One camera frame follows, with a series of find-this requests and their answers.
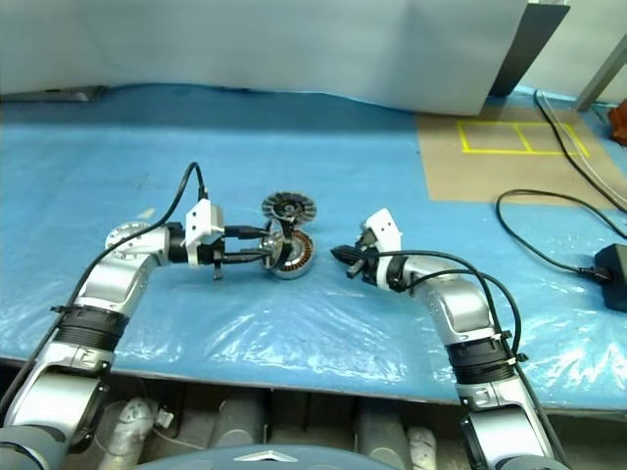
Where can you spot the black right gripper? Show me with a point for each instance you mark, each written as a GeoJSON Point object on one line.
{"type": "Point", "coordinates": [370, 268]}

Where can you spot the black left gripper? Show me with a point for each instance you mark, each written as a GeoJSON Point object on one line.
{"type": "Point", "coordinates": [215, 252]}

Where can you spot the motor stator with copper windings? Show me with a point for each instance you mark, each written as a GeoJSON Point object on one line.
{"type": "Point", "coordinates": [294, 259]}

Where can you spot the silver finned motor rotor cover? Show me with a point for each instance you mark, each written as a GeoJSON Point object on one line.
{"type": "Point", "coordinates": [289, 205]}

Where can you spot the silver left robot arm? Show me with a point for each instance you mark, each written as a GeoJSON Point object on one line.
{"type": "Point", "coordinates": [112, 284]}

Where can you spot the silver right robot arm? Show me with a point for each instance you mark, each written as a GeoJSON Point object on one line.
{"type": "Point", "coordinates": [460, 303]}

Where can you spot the blue plastic table sheet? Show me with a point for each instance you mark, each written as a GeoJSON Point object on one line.
{"type": "Point", "coordinates": [245, 333]}

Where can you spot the brown cardboard sheet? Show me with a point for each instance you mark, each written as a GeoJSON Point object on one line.
{"type": "Point", "coordinates": [460, 176]}

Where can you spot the dark grey rounded shape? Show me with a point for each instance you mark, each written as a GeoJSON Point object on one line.
{"type": "Point", "coordinates": [242, 421]}
{"type": "Point", "coordinates": [382, 433]}

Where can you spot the small white connector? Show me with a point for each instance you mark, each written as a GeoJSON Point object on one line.
{"type": "Point", "coordinates": [165, 417]}

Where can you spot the large white board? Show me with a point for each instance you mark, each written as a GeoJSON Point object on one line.
{"type": "Point", "coordinates": [245, 44]}

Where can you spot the white rounded shape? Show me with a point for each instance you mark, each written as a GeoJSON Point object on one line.
{"type": "Point", "coordinates": [421, 448]}

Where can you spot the blue-grey robot torso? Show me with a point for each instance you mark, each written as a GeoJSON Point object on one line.
{"type": "Point", "coordinates": [269, 457]}

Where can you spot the grey rounded shape with cross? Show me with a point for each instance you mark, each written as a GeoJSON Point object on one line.
{"type": "Point", "coordinates": [127, 431]}

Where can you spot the flat grey device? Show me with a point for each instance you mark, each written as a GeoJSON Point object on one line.
{"type": "Point", "coordinates": [54, 93]}

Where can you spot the clear plastic tube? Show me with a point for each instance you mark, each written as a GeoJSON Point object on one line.
{"type": "Point", "coordinates": [588, 161]}

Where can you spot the black power adapter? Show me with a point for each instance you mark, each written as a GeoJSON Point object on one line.
{"type": "Point", "coordinates": [614, 279]}

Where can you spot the orange-brown wooden block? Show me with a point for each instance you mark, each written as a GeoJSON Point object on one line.
{"type": "Point", "coordinates": [619, 122]}

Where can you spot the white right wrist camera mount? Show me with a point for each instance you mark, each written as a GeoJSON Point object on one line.
{"type": "Point", "coordinates": [387, 227]}

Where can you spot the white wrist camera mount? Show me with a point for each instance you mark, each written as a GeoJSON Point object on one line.
{"type": "Point", "coordinates": [387, 227]}
{"type": "Point", "coordinates": [201, 220]}

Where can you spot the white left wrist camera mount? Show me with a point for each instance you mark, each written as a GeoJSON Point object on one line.
{"type": "Point", "coordinates": [201, 220]}

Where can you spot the grey metal post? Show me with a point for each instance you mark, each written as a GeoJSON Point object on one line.
{"type": "Point", "coordinates": [602, 73]}

